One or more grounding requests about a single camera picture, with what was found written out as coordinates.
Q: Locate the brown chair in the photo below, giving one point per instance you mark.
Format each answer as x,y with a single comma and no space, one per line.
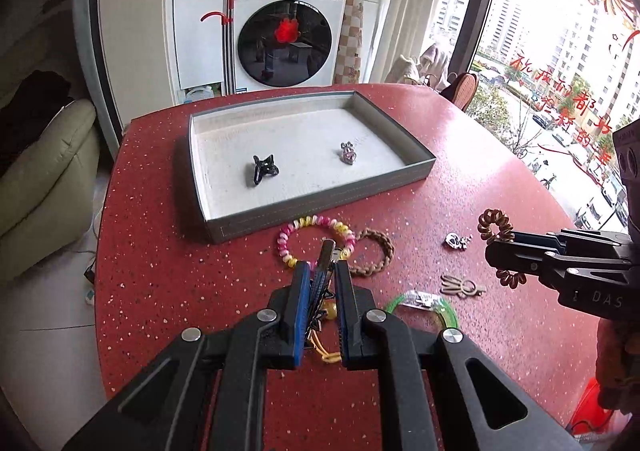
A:
465,88

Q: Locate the red window sticker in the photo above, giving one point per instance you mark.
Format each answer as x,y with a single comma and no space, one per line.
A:
565,101

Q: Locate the dark metal hair clip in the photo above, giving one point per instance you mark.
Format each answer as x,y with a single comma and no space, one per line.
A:
326,253

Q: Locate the grey cardboard tray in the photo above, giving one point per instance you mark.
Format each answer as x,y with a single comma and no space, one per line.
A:
300,156

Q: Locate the silver pink charm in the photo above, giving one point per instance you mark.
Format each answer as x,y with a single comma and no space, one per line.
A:
348,154

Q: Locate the clear water jug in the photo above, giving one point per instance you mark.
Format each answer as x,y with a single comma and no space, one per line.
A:
200,93

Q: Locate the red object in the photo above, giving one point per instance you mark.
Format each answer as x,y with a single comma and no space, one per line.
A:
592,411

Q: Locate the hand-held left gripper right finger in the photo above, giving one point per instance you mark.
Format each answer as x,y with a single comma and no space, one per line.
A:
345,311

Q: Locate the black hair claw clip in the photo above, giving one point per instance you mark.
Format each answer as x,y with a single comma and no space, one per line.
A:
262,171

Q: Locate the black cloth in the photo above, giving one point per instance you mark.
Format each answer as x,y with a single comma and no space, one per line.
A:
30,111

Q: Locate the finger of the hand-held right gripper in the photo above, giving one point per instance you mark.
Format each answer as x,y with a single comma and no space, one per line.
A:
520,263
535,238

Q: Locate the cream sofa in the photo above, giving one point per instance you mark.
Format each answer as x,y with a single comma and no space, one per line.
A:
45,181

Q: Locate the red paper-cut door sticker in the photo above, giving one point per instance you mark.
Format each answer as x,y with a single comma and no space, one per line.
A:
287,30

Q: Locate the small silver charm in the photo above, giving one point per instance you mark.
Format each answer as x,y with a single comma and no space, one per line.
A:
454,241

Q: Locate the person's right forearm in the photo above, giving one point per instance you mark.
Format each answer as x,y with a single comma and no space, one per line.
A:
617,361

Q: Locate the white power strip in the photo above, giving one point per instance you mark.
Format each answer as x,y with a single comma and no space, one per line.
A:
90,297

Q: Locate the mop with red hook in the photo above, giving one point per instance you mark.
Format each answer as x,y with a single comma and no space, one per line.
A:
228,46

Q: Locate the green translucent bangle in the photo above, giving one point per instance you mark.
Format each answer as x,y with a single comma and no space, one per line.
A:
448,316

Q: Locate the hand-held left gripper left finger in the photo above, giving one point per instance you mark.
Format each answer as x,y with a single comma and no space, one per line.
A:
299,311

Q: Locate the grey door frame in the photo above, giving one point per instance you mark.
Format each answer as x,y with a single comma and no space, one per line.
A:
95,31

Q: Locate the pale clothes on chair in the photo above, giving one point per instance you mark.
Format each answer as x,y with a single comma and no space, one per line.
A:
432,63

